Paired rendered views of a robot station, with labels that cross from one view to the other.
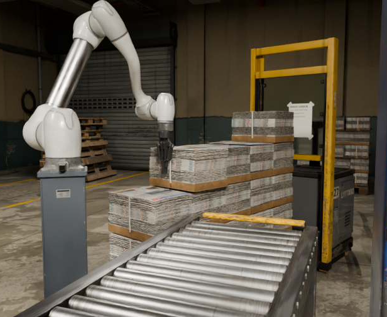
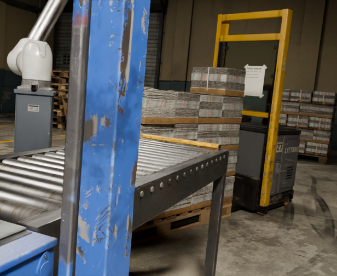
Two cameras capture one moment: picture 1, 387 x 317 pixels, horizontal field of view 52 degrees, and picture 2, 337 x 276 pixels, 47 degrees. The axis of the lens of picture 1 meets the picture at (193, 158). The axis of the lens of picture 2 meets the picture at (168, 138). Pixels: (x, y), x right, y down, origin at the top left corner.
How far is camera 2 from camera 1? 0.45 m
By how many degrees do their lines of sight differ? 2
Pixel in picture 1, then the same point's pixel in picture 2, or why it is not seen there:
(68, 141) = (40, 67)
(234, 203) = not seen: hidden behind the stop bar
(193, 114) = (176, 78)
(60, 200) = (30, 113)
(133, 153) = not seen: hidden behind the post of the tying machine
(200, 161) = (152, 99)
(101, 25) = not seen: outside the picture
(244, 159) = (193, 104)
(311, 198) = (258, 150)
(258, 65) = (224, 29)
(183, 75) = (170, 40)
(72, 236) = (38, 143)
